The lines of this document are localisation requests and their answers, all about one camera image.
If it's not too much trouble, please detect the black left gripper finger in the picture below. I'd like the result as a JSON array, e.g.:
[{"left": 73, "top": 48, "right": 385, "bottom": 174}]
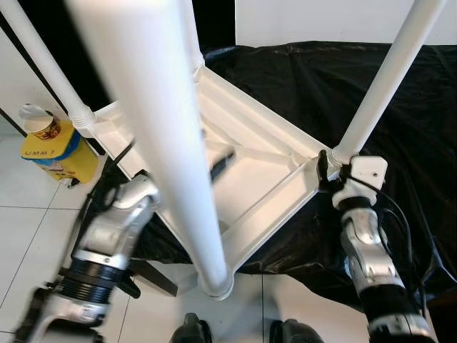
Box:
[{"left": 209, "top": 150, "right": 236, "bottom": 179}]

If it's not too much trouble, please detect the white plastic table leg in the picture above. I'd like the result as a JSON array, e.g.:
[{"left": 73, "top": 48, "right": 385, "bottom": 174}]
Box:
[
  {"left": 332, "top": 0, "right": 447, "bottom": 166},
  {"left": 0, "top": 0, "right": 97, "bottom": 138},
  {"left": 64, "top": 0, "right": 236, "bottom": 301},
  {"left": 179, "top": 0, "right": 206, "bottom": 76}
]

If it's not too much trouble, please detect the black plastic tablecloth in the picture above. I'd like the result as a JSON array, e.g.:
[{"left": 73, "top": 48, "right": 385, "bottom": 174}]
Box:
[{"left": 79, "top": 41, "right": 457, "bottom": 287}]

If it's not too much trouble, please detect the dark wooden table leg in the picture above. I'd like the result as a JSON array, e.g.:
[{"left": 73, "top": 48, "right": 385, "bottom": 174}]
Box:
[{"left": 132, "top": 259, "right": 179, "bottom": 297}]

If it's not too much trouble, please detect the yellow and blue carton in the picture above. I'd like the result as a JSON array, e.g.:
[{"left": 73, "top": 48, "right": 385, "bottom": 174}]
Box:
[{"left": 20, "top": 121, "right": 99, "bottom": 185}]

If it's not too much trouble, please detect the black robot right foot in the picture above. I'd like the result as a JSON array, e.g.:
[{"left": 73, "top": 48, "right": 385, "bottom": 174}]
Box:
[{"left": 268, "top": 318, "right": 323, "bottom": 343}]

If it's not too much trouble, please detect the black robot foot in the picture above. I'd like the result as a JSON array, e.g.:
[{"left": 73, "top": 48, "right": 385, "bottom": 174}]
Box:
[
  {"left": 268, "top": 318, "right": 323, "bottom": 343},
  {"left": 170, "top": 313, "right": 214, "bottom": 343}
]

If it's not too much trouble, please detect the black robot left foot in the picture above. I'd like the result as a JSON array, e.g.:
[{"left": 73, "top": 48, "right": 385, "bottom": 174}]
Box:
[{"left": 170, "top": 313, "right": 214, "bottom": 343}]

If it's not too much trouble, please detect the printed paper cup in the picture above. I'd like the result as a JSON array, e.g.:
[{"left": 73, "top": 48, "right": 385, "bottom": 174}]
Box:
[{"left": 20, "top": 104, "right": 61, "bottom": 140}]

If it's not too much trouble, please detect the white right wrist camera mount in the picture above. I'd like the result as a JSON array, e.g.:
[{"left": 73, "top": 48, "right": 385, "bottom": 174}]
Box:
[{"left": 332, "top": 155, "right": 388, "bottom": 208}]

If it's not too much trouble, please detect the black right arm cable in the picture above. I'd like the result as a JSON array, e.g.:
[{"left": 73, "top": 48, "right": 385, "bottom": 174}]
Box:
[{"left": 350, "top": 175, "right": 429, "bottom": 315}]

